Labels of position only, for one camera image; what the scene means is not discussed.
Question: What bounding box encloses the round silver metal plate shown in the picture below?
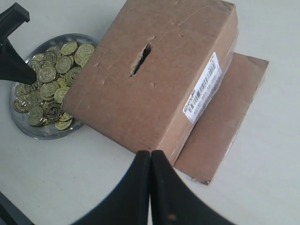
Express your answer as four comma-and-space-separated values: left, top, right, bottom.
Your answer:
9, 33, 98, 140

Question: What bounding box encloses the white barcode label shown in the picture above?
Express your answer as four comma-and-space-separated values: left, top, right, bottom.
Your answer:
182, 52, 222, 124

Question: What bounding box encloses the dark tarnished gold coin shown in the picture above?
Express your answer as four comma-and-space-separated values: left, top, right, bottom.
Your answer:
45, 102, 63, 121

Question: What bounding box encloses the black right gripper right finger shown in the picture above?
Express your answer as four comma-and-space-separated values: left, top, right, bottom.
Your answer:
150, 150, 231, 225

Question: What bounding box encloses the gold coin top of pile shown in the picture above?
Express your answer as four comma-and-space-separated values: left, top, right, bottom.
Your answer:
60, 41, 78, 55

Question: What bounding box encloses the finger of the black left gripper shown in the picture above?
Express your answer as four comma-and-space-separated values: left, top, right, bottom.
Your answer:
0, 38, 37, 83
0, 2, 30, 39

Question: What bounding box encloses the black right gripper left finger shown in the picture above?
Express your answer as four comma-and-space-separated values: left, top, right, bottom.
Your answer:
74, 150, 150, 225

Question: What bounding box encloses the brown cardboard box with slot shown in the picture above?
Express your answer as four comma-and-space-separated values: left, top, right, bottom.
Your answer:
63, 0, 238, 164

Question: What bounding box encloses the gold coin upper right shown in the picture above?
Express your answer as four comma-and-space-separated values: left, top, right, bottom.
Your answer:
77, 43, 96, 60

